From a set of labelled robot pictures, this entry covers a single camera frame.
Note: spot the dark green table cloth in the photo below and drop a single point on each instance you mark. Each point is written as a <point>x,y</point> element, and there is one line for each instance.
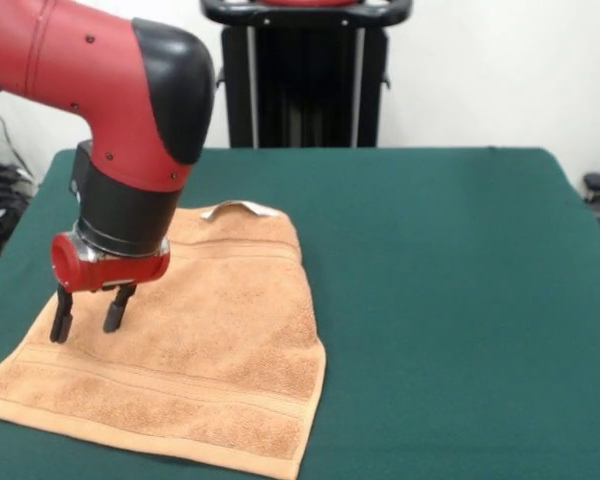
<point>430,300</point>

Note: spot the tan terry towel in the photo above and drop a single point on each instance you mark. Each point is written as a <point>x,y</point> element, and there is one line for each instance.
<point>205,325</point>

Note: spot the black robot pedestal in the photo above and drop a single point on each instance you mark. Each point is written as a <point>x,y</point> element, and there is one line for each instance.
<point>305,100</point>

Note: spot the black cluttered equipment pile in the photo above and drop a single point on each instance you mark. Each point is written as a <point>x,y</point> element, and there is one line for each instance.
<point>7,200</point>

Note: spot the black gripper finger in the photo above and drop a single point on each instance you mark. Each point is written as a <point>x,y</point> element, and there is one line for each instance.
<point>117,312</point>
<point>62,320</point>

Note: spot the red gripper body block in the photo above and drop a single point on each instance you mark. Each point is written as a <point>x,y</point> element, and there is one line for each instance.
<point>110,272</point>

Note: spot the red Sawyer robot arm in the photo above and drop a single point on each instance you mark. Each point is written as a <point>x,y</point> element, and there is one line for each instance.
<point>80,65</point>

